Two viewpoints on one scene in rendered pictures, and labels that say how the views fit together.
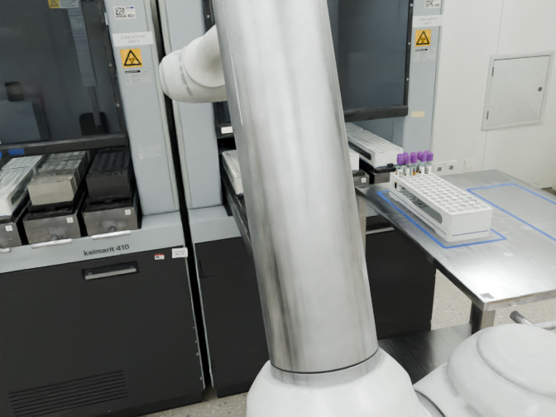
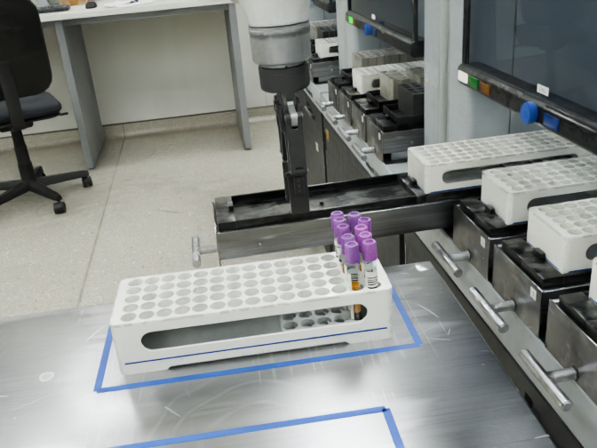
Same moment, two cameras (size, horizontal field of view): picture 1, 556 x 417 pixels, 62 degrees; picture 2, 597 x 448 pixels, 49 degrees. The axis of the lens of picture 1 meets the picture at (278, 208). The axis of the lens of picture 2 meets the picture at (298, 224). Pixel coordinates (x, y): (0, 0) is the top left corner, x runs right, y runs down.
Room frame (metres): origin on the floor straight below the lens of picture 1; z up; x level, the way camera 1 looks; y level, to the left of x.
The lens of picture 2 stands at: (1.13, -1.00, 1.24)
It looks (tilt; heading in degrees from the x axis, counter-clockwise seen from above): 25 degrees down; 96
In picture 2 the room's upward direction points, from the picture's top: 5 degrees counter-clockwise
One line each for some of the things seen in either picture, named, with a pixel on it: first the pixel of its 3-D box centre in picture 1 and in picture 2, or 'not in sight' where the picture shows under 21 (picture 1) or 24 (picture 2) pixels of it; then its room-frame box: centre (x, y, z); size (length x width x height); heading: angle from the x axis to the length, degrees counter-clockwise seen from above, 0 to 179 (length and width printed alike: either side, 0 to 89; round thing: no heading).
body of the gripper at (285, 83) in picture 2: not in sight; (286, 92); (1.03, -0.01, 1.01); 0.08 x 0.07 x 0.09; 103
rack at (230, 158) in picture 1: (244, 170); (497, 162); (1.38, 0.10, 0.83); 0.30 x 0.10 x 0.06; 13
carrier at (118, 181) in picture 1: (108, 184); (409, 101); (1.26, 0.49, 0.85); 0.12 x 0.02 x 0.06; 103
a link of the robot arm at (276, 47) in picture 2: not in sight; (281, 44); (1.03, -0.01, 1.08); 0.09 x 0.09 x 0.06
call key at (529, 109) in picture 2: not in sight; (529, 112); (1.37, -0.11, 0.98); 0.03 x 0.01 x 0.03; 103
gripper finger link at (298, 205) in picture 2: not in sight; (298, 192); (1.04, -0.04, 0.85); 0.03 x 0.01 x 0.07; 13
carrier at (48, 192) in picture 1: (51, 192); (390, 87); (1.23, 0.63, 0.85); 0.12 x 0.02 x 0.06; 104
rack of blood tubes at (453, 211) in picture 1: (434, 200); (253, 307); (1.01, -0.37, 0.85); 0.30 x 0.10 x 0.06; 11
